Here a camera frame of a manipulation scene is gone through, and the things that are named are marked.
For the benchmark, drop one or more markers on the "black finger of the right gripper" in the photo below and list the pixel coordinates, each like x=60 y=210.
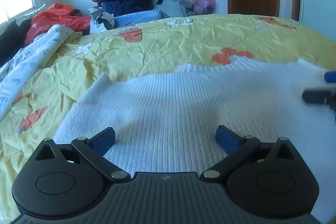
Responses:
x=330 y=77
x=319 y=96

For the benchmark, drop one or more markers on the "navy blue garment on pile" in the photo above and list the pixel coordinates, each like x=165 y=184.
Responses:
x=123 y=7

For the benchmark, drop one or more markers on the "light blue knitted cloth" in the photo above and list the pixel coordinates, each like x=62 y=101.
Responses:
x=139 y=17

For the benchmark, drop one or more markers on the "orange red plastic bag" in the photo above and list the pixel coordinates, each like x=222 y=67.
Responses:
x=56 y=14

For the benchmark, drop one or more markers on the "black clothes by window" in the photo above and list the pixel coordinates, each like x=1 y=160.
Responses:
x=13 y=39

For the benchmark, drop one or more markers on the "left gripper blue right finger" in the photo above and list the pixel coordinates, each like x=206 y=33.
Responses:
x=238 y=149

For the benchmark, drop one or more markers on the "white knitted sweater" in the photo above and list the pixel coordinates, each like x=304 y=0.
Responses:
x=167 y=122

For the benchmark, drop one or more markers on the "yellow carrot print bedsheet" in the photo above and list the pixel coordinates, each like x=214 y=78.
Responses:
x=158 y=46

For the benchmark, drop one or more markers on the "grey bag beside pile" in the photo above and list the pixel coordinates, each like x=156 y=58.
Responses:
x=173 y=8

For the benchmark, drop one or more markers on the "white printed quilt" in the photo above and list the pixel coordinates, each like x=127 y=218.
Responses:
x=28 y=61

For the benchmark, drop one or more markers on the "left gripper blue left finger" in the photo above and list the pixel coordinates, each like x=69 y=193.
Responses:
x=92 y=150

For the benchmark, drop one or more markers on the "pink purple plastic bag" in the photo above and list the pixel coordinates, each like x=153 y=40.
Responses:
x=203 y=7

